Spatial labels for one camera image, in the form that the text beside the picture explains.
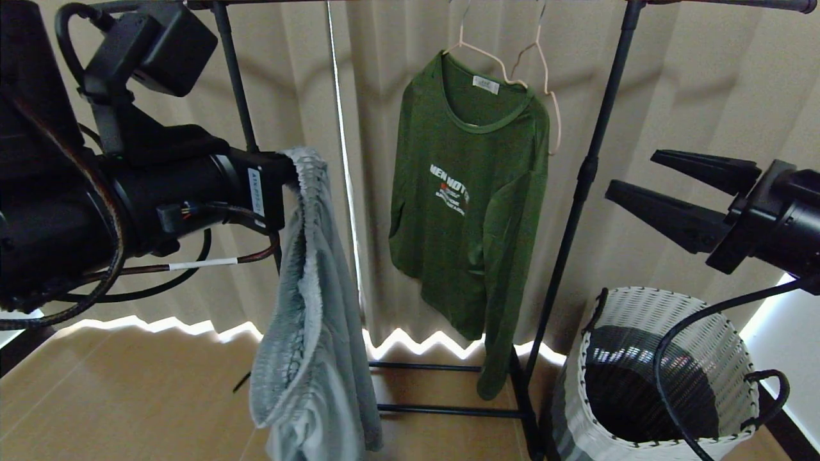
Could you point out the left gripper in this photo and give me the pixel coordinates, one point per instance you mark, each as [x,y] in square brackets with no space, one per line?
[192,186]

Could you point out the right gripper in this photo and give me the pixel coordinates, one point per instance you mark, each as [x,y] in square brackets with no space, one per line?
[781,218]

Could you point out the pale grey shorts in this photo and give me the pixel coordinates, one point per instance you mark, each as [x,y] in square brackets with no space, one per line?
[320,307]

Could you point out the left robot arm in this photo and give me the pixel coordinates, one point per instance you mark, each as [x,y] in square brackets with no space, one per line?
[38,218]

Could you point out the black clothes rack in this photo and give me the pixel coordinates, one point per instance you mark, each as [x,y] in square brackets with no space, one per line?
[582,182]

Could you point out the pink clothes hanger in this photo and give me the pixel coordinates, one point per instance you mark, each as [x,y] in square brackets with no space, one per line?
[488,57]
[558,121]

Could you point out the white laundry basket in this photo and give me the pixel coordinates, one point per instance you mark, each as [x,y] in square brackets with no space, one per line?
[724,358]

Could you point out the beige curtain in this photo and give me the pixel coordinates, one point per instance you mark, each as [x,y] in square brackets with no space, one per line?
[705,96]

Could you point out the green long-sleeved shirt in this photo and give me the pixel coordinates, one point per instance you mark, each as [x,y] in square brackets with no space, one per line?
[467,256]

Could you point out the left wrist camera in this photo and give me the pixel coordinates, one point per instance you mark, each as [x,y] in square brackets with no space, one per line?
[154,45]

